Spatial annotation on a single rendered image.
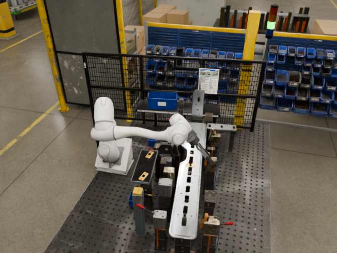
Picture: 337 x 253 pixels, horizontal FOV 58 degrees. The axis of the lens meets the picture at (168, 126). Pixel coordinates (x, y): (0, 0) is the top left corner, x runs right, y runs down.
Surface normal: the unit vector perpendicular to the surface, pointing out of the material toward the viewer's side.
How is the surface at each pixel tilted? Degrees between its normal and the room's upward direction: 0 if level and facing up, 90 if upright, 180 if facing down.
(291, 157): 0
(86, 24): 91
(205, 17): 90
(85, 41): 92
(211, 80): 90
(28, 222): 0
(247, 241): 0
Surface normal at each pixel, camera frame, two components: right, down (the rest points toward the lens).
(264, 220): 0.00, -0.83
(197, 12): -0.25, 0.54
